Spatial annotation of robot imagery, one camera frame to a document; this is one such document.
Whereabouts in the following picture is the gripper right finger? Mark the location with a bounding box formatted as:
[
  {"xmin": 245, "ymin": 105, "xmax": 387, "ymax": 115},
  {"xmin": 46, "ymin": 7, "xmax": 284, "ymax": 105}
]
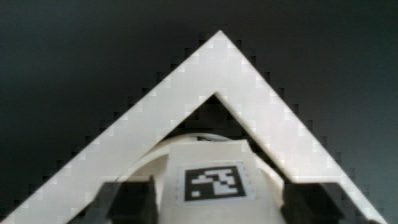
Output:
[{"xmin": 280, "ymin": 182, "xmax": 371, "ymax": 224}]

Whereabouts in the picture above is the white obstacle wall frame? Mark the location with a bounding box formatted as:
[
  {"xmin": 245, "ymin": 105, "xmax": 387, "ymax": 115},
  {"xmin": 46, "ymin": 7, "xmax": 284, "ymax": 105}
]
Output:
[{"xmin": 0, "ymin": 34, "xmax": 387, "ymax": 224}]

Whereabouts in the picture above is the white stool leg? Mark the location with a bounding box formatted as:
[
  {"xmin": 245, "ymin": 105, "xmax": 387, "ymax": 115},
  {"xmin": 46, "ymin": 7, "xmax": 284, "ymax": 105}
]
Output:
[{"xmin": 158, "ymin": 140, "xmax": 286, "ymax": 224}]

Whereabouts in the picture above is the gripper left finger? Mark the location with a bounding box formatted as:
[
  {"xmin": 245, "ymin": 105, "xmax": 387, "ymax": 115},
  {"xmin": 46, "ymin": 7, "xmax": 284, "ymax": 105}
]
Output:
[{"xmin": 81, "ymin": 178, "xmax": 158, "ymax": 224}]

